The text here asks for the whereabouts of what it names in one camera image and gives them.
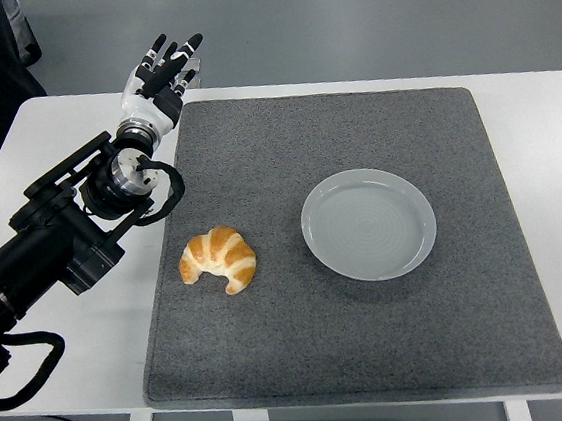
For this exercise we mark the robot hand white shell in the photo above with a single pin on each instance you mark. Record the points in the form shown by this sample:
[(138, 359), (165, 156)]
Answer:
[(141, 102)]

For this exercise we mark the croissant bread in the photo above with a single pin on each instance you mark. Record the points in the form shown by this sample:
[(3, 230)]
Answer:
[(220, 257)]

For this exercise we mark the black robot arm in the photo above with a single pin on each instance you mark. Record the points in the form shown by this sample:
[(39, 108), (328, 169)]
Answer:
[(38, 246)]

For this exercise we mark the grey round plate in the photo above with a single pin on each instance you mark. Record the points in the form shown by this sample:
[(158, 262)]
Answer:
[(368, 226)]

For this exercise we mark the grey speckled mat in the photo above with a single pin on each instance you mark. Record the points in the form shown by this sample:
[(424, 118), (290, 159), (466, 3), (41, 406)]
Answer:
[(299, 339)]

